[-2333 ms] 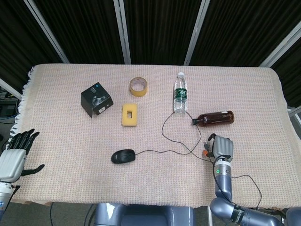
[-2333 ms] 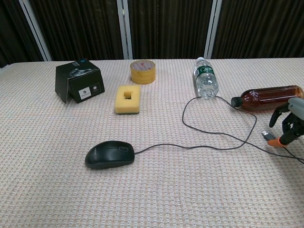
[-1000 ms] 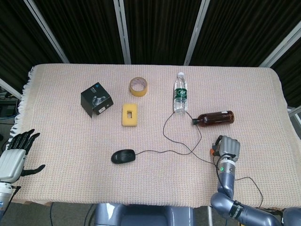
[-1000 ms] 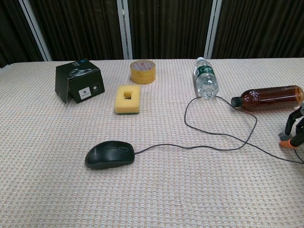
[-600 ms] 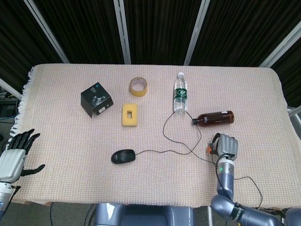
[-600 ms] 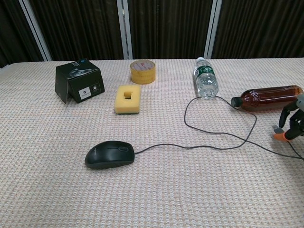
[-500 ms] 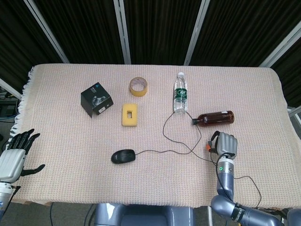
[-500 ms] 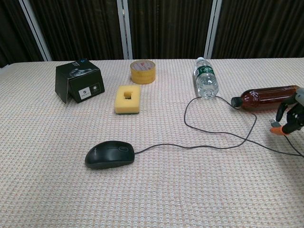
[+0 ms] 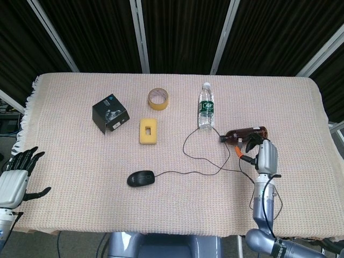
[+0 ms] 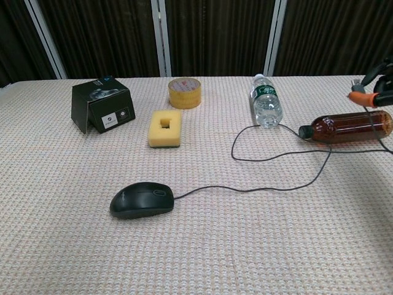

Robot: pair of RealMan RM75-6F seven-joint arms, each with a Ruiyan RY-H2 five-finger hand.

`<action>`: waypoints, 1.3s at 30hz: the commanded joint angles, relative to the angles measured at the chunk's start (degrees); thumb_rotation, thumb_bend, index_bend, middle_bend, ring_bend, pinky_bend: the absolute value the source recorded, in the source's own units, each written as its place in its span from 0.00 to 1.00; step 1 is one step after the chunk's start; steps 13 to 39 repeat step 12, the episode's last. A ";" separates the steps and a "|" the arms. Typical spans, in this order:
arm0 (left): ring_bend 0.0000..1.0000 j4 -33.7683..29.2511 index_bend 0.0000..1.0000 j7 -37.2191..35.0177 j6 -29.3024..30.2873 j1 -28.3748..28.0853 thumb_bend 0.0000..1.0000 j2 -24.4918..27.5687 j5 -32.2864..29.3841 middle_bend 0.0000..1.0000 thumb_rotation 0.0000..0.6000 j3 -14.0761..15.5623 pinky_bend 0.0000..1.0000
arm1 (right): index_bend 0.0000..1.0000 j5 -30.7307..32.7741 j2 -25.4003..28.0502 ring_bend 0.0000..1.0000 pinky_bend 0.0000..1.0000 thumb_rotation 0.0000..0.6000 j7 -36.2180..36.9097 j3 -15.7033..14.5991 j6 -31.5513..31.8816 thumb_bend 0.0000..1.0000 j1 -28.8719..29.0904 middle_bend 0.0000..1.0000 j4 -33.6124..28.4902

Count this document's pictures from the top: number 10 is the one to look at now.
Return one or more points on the beige woven tablecloth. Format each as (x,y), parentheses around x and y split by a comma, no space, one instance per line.
(196,246)

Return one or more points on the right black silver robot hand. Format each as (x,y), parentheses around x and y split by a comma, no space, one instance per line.
(382,92)

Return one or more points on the black curtain panel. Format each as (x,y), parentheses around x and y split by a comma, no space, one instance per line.
(218,37)
(18,40)
(104,37)
(331,37)

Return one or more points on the black cardboard product box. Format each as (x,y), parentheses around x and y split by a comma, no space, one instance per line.
(92,98)

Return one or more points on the yellow packing tape roll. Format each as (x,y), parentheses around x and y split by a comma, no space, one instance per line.
(184,96)

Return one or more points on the black computer mouse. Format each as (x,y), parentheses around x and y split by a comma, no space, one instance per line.
(141,201)

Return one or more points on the clear plastic water bottle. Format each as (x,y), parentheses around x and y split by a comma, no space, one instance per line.
(267,104)

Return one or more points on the yellow sponge with cutout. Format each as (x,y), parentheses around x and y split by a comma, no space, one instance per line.
(159,136)

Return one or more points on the white partition frame bar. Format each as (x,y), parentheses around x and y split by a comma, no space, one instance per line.
(46,37)
(273,37)
(162,37)

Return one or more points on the brown plastic bottle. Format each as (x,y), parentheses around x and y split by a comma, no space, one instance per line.
(347,129)

